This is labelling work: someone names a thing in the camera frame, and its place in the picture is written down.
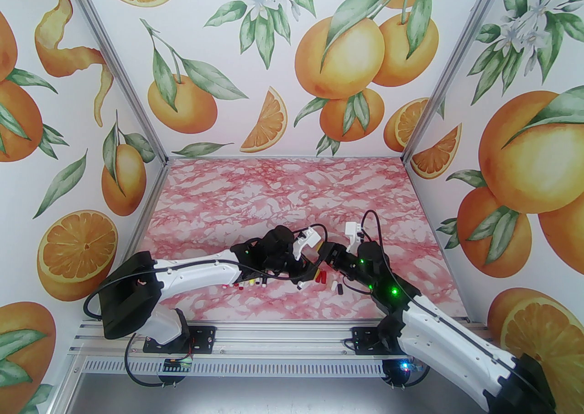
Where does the grey metal panel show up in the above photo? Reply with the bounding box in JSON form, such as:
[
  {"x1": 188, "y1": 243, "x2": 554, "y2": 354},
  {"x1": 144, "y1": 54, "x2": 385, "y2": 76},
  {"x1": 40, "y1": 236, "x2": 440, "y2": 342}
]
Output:
[{"x1": 57, "y1": 373, "x2": 489, "y2": 414}]

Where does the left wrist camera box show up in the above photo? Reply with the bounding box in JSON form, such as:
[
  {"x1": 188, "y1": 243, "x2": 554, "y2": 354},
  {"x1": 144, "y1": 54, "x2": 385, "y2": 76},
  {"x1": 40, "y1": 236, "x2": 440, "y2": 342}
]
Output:
[{"x1": 294, "y1": 228, "x2": 322, "y2": 258}]

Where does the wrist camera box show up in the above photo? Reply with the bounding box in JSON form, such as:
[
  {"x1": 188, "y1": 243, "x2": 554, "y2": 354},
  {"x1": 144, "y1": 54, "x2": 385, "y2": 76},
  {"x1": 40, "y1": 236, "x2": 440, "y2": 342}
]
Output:
[
  {"x1": 344, "y1": 222, "x2": 363, "y2": 253},
  {"x1": 294, "y1": 228, "x2": 322, "y2": 258}
]

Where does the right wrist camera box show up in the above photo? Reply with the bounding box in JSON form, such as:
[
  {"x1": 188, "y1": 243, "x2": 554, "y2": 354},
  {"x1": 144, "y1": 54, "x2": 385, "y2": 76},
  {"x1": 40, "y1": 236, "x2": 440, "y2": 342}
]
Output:
[{"x1": 344, "y1": 222, "x2": 363, "y2": 253}]

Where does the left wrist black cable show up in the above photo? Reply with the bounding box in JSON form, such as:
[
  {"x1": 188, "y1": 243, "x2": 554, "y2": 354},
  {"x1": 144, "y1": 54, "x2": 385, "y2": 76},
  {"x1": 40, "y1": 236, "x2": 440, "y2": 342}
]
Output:
[{"x1": 299, "y1": 224, "x2": 327, "y2": 246}]

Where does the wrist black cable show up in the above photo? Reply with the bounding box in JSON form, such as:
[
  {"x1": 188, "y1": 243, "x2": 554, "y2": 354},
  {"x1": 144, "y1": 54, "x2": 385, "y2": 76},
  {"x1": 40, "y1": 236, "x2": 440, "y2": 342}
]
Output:
[
  {"x1": 299, "y1": 224, "x2": 327, "y2": 246},
  {"x1": 360, "y1": 210, "x2": 389, "y2": 267}
]

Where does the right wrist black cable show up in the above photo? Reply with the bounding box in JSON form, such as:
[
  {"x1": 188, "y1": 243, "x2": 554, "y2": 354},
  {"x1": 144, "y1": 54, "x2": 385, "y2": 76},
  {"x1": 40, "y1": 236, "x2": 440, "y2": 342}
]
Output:
[{"x1": 360, "y1": 210, "x2": 389, "y2": 267}]

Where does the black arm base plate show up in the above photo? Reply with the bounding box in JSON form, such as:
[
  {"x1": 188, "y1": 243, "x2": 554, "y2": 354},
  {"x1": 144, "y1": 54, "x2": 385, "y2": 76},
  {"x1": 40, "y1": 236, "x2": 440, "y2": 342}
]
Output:
[
  {"x1": 182, "y1": 326, "x2": 217, "y2": 353},
  {"x1": 354, "y1": 326, "x2": 388, "y2": 356}
]

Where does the perforated cable tray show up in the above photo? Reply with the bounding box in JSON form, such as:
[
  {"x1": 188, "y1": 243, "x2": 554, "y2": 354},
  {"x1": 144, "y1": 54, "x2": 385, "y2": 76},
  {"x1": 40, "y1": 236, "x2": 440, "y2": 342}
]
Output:
[{"x1": 82, "y1": 360, "x2": 388, "y2": 376}]

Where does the black base cable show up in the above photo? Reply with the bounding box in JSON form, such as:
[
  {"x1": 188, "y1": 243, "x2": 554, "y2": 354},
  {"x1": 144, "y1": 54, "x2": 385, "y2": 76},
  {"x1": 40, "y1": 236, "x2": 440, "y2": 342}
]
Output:
[{"x1": 124, "y1": 335, "x2": 176, "y2": 390}]

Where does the aluminium frame post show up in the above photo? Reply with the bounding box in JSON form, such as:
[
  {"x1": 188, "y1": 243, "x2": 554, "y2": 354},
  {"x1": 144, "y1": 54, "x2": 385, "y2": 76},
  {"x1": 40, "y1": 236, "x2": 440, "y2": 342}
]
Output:
[
  {"x1": 48, "y1": 0, "x2": 169, "y2": 166},
  {"x1": 401, "y1": 0, "x2": 526, "y2": 164}
]

